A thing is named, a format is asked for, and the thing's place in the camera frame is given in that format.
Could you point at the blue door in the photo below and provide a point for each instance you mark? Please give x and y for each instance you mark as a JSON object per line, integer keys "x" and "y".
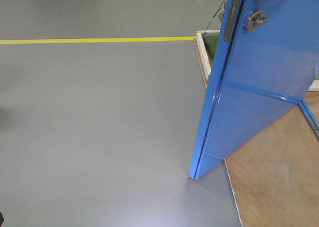
{"x": 256, "y": 77}

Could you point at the left green sandbag door platform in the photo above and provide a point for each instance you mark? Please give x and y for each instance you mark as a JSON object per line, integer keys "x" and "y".
{"x": 210, "y": 42}

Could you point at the door wooden platform base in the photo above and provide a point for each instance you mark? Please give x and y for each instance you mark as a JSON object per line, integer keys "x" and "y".
{"x": 275, "y": 174}

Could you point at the silver thumb turn lock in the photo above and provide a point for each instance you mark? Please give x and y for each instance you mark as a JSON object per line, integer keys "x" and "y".
{"x": 254, "y": 20}

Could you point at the metal latch faceplate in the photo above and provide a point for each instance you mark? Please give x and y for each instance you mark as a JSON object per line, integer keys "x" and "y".
{"x": 231, "y": 19}

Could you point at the black anchor cord door platform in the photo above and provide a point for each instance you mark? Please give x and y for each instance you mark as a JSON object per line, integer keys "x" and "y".
{"x": 215, "y": 14}

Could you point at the blue door frame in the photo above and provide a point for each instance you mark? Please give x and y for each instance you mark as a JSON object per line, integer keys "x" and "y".
{"x": 309, "y": 115}

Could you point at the white diagonal brace frame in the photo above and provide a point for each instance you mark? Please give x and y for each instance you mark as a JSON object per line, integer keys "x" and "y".
{"x": 314, "y": 86}

